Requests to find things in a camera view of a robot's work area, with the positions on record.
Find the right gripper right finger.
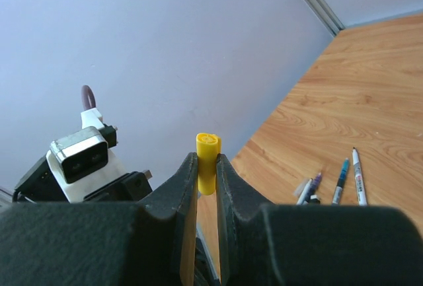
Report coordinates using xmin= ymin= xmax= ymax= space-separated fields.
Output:
xmin=216 ymin=155 xmax=422 ymax=285

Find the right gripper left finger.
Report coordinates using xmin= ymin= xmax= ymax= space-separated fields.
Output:
xmin=1 ymin=153 xmax=198 ymax=285

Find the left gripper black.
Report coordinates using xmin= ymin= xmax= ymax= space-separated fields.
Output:
xmin=12 ymin=155 xmax=152 ymax=203

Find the yellow pen cap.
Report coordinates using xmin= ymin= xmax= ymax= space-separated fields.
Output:
xmin=196 ymin=133 xmax=221 ymax=196

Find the white thin pen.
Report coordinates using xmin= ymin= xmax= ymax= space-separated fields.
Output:
xmin=294 ymin=178 xmax=313 ymax=205

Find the purple gel pen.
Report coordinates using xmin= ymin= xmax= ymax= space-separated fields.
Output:
xmin=304 ymin=172 xmax=323 ymax=204

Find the blue gel pen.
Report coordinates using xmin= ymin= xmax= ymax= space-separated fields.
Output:
xmin=331 ymin=158 xmax=350 ymax=205

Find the white pen with lettering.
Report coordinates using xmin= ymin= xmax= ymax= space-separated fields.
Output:
xmin=352 ymin=147 xmax=367 ymax=206

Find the small black white cap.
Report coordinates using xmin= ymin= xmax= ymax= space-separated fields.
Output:
xmin=309 ymin=195 xmax=321 ymax=204

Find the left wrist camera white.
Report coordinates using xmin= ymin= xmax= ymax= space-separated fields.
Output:
xmin=46 ymin=108 xmax=127 ymax=203

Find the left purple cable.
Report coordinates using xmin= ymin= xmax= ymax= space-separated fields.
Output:
xmin=81 ymin=85 xmax=97 ymax=112

